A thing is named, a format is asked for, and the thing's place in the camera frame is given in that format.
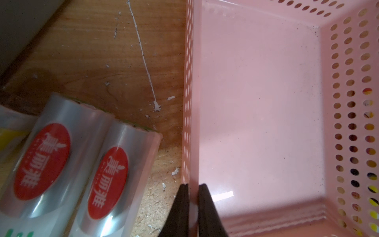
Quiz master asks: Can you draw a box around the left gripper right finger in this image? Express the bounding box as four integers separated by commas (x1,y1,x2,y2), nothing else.
198,184,228,237

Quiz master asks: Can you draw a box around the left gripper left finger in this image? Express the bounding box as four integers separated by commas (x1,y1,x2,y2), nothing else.
159,184,189,237

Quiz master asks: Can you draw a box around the green wrap roll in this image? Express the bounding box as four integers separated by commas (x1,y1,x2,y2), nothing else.
69,120,162,237
1,93,114,237

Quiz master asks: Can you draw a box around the pink plastic basket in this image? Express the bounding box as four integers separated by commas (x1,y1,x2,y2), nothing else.
182,1,379,237

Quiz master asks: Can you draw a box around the yellow wrap roll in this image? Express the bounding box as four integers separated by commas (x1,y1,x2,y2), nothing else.
1,105,37,163

